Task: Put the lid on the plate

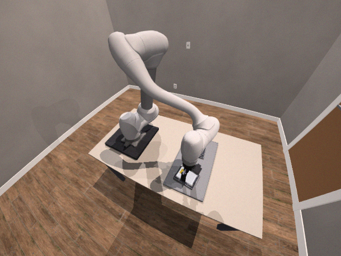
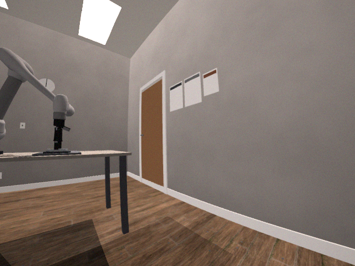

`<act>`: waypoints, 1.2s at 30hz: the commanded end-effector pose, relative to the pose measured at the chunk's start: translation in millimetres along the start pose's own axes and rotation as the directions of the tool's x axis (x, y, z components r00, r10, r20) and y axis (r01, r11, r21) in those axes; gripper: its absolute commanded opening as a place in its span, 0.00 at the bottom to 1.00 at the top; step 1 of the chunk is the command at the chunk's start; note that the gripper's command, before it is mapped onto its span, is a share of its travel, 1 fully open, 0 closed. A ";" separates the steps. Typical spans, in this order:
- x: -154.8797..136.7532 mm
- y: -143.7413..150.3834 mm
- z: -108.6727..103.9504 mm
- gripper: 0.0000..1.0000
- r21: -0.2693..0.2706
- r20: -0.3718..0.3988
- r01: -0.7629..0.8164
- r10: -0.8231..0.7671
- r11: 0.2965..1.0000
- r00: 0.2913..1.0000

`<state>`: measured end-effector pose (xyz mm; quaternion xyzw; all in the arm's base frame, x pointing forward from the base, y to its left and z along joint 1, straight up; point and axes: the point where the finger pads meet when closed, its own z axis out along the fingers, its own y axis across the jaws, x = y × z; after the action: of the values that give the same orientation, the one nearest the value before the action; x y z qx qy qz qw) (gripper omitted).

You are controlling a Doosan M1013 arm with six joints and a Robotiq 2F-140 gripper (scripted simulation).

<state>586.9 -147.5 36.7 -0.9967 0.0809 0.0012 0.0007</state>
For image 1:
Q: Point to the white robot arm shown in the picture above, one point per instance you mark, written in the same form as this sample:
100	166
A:
139	55

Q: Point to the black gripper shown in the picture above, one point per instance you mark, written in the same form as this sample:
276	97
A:
186	170

